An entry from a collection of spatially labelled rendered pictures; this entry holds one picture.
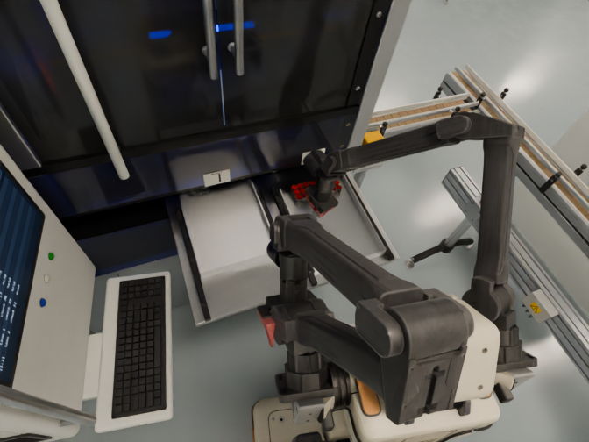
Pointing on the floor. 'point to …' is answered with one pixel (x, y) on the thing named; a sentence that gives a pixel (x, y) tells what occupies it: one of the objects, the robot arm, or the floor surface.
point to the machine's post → (379, 67)
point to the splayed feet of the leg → (438, 251)
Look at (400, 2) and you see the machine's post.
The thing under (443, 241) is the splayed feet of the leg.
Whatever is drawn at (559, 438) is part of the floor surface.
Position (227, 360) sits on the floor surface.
